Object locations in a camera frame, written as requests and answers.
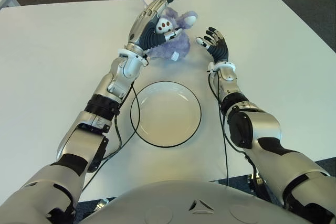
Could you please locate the black metal stand frame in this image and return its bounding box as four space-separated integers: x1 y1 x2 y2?
246 173 266 197

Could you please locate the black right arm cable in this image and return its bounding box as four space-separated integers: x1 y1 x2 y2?
207 71 244 187

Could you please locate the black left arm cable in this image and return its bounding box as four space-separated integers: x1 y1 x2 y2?
80 82 141 196

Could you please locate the purple plush bunny doll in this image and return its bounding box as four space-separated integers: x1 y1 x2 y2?
138 0 199 62

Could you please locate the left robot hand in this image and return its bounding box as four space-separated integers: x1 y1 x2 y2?
127 0 182 51

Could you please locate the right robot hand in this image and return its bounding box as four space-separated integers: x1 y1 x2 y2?
195 26 229 65

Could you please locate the silver robot torso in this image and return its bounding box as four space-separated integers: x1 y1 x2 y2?
78 180 310 224

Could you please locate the white plate black rim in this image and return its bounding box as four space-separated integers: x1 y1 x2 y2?
130 81 202 148

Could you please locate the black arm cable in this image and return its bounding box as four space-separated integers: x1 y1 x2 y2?
207 71 244 187
80 82 141 196

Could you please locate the metal table foot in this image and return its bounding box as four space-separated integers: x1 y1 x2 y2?
96 198 110 210

